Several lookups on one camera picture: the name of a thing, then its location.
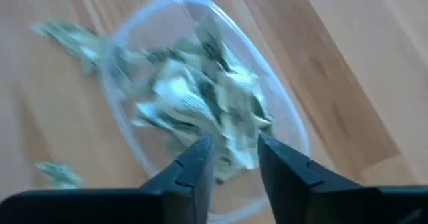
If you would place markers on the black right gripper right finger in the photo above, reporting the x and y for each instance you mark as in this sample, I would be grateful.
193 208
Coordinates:
291 190

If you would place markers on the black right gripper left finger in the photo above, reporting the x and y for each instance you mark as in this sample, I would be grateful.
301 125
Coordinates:
194 184

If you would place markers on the clear plastic bin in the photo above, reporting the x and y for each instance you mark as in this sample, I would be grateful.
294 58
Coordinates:
140 33

